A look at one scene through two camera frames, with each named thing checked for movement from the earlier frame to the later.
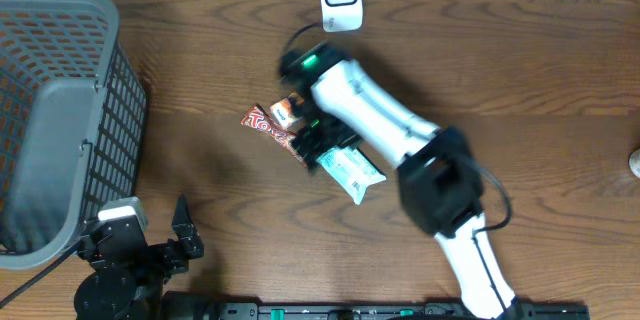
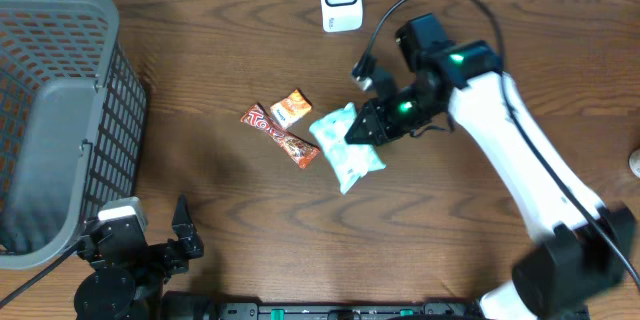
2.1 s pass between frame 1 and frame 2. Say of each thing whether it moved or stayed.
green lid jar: stayed
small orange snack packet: stayed
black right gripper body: moved
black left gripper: stayed
